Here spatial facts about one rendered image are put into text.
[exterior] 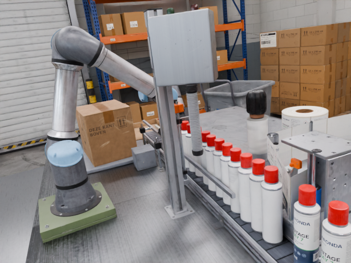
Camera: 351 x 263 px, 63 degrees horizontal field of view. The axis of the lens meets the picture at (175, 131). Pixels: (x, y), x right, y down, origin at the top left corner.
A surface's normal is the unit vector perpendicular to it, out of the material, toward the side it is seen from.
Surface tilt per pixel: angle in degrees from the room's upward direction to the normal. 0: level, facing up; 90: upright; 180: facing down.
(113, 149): 90
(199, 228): 0
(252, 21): 90
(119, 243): 0
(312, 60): 91
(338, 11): 90
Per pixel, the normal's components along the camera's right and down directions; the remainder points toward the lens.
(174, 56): -0.25, 0.32
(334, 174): 0.35, 0.24
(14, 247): -0.12, -0.95
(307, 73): -0.83, 0.25
